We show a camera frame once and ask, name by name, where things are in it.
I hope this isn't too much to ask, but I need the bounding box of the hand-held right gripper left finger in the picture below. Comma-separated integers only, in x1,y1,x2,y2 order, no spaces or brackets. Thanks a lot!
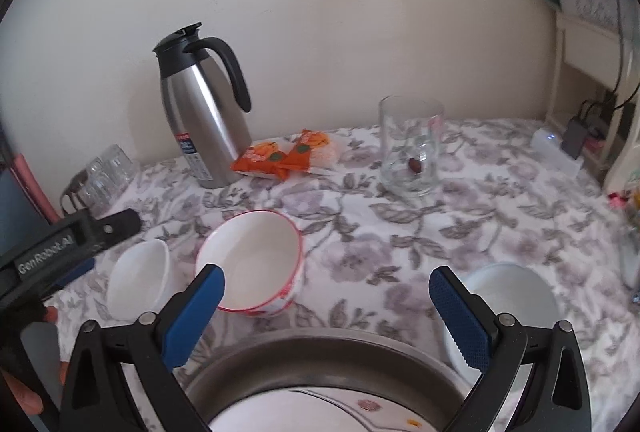
59,263,226,432

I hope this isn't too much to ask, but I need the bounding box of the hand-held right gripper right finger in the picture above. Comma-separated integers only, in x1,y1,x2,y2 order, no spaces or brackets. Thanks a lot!
427,265,593,432

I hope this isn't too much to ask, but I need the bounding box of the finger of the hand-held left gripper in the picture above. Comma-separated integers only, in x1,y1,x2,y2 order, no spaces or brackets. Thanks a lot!
97,208,142,245
47,256,97,289

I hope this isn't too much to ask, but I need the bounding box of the small white bowl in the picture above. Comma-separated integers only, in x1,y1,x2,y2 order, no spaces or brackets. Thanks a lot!
106,239,172,324

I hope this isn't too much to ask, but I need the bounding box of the light blue bowl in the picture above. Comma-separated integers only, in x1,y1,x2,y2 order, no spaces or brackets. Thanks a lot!
442,262,562,383

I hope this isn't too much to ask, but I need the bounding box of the strawberry print bowl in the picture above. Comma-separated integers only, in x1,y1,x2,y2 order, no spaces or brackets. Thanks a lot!
194,209,304,314

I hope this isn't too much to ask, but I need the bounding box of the stainless steel plate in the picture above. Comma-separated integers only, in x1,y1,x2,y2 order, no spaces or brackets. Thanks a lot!
182,327,476,432

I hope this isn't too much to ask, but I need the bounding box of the white plate with black rim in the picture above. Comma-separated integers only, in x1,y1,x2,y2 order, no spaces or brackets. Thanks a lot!
207,387,453,432

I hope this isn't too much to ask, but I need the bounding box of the person's left hand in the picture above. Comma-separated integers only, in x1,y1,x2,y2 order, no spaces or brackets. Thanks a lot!
0,371,44,415

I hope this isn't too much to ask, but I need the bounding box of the clear glass tumbler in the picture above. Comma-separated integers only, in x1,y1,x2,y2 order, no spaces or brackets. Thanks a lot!
102,143,141,193
85,157,122,206

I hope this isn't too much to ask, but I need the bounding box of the steel thermos jug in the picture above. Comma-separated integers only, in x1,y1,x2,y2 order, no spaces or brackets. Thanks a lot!
152,22,252,189

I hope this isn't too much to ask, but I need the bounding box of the grey floral tablecloth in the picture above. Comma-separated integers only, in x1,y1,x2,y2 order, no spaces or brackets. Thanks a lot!
40,117,640,432

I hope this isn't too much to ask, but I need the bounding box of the clear glass mug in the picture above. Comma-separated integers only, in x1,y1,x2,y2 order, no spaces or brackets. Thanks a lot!
378,95,446,199

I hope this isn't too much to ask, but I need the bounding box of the white power strip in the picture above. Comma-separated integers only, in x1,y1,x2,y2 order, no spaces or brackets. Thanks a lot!
530,127,586,178

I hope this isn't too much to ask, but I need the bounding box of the black charger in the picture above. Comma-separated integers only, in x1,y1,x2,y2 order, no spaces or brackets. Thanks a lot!
560,99,601,158

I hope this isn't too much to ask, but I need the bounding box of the cream wooden shelf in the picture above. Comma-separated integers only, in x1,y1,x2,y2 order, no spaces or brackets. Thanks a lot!
545,9,636,173

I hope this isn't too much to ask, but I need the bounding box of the black cable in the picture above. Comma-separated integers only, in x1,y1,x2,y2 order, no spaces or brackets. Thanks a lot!
607,0,640,113

